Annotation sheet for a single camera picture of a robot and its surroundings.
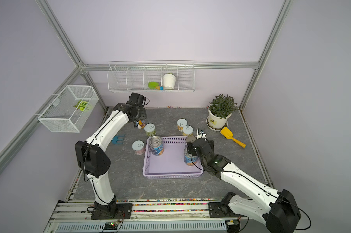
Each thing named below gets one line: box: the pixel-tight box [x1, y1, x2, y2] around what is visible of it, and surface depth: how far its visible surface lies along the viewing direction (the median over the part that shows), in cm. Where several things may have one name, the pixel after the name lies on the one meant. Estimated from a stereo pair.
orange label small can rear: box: [176, 118, 188, 132], surface depth 107 cm
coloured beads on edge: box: [116, 198, 223, 213], surface depth 79 cm
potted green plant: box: [206, 93, 238, 132], surface depth 98 cm
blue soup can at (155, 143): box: [148, 135, 165, 156], surface depth 90 cm
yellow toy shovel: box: [220, 127, 247, 149], surface depth 105 cm
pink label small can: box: [131, 139, 145, 156], surface depth 94 cm
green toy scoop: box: [147, 81, 160, 89], surface depth 101 cm
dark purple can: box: [185, 135, 197, 145], surface depth 91 cm
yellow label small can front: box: [182, 124, 194, 136], surface depth 102 cm
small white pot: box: [162, 73, 176, 90], surface depth 95 cm
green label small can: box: [143, 123, 157, 137], surface depth 104 cm
